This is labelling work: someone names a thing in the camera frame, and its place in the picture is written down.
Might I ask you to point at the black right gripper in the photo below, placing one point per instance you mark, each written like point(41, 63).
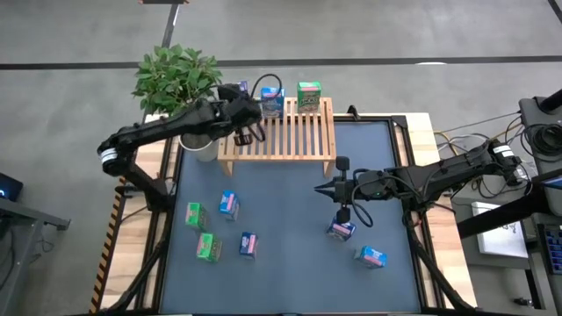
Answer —
point(364, 186)

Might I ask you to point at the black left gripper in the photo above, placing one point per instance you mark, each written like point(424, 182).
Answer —
point(228, 114)

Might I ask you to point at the green Apple Jacks cereal box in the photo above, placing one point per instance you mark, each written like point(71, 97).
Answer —
point(195, 215)
point(207, 246)
point(308, 98)

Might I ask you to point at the blue Rice Krispies cereal box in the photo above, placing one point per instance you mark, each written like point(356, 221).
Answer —
point(371, 256)
point(228, 204)
point(272, 103)

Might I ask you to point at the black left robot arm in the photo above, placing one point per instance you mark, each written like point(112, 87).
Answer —
point(153, 127)

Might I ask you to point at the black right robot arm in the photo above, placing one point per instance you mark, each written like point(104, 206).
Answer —
point(461, 169)

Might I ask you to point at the slatted wooden shelf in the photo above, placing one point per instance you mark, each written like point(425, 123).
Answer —
point(298, 140)

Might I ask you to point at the white plant pot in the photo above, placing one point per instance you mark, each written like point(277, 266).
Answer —
point(208, 154)

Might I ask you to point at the green leafy plant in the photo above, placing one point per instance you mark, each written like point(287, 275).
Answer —
point(171, 79)

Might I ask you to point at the white flat box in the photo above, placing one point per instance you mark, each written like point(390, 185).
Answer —
point(496, 241)

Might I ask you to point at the black diagonal stand bar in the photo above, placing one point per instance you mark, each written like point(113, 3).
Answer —
point(505, 215)

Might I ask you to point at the yellow black hazard tape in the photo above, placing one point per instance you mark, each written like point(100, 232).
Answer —
point(107, 246)

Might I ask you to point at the grey equipment stand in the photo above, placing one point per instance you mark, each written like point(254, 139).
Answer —
point(533, 109)

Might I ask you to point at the keyboard with blue keys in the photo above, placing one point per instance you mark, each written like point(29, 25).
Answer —
point(554, 250)

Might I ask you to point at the black device with blue light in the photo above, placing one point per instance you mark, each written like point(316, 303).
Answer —
point(11, 186)

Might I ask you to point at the grey metal desk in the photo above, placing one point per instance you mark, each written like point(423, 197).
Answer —
point(17, 219)

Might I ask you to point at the small black bracket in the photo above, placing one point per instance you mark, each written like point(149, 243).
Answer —
point(352, 113)

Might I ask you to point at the black metal table frame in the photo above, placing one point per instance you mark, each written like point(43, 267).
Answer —
point(399, 122)

